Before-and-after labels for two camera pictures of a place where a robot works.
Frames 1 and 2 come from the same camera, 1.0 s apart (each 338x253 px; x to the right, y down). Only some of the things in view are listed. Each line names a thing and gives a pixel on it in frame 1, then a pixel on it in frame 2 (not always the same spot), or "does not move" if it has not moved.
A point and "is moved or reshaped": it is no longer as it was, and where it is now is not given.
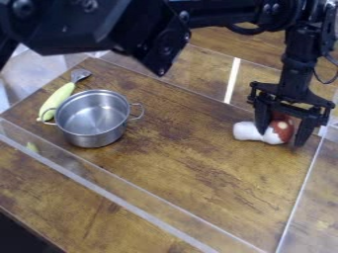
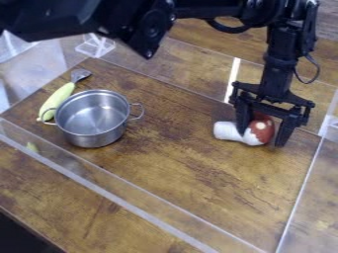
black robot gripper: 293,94 → 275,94
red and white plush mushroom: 279,132 is moved or reshaped
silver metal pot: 92,117 does not move
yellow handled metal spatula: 58,93 does not move
